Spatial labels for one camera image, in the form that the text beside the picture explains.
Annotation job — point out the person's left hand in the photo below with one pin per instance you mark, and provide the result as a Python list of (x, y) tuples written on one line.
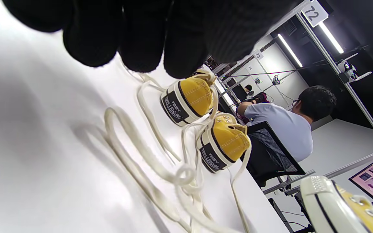
[(173, 29)]

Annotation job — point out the yellow canvas shoe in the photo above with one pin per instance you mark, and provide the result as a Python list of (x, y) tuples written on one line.
[(228, 139), (196, 94), (322, 200)]

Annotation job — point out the white light tube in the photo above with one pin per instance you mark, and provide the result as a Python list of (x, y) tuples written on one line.
[(331, 38), (290, 50)]

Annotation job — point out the white sign plate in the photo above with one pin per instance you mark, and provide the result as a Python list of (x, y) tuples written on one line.
[(314, 13)]

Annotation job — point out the black mesh office chair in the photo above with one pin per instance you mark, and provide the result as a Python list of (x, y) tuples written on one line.
[(264, 161)]

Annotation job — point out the silver aluminium frame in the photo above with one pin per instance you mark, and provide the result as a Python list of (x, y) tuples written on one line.
[(321, 45)]

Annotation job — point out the white frame-mounted camera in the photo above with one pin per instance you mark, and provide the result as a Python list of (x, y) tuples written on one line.
[(348, 69)]

